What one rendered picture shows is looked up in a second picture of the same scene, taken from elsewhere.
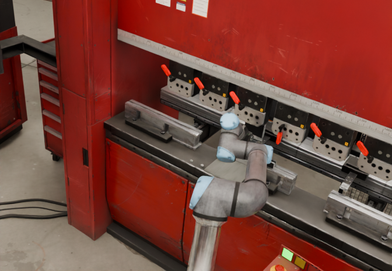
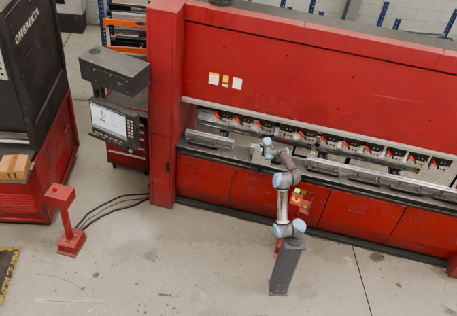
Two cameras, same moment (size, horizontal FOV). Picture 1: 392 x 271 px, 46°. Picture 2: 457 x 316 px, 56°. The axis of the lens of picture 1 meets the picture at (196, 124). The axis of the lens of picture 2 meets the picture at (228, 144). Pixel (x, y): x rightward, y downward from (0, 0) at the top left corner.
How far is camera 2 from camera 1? 2.15 m
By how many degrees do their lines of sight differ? 22
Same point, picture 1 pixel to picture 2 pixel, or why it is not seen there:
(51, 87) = not seen: hidden behind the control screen
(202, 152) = (237, 149)
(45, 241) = (144, 218)
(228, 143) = (269, 151)
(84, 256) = (171, 219)
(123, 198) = (189, 182)
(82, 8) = (171, 94)
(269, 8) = (275, 85)
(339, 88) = (311, 115)
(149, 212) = (207, 186)
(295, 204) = not seen: hidden behind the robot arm
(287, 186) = not seen: hidden behind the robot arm
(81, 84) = (167, 130)
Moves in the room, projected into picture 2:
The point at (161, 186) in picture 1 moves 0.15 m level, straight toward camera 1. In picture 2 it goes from (216, 172) to (222, 182)
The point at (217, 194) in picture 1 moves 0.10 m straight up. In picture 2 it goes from (285, 179) to (288, 170)
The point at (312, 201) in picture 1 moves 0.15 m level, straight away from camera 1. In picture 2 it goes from (298, 162) to (296, 151)
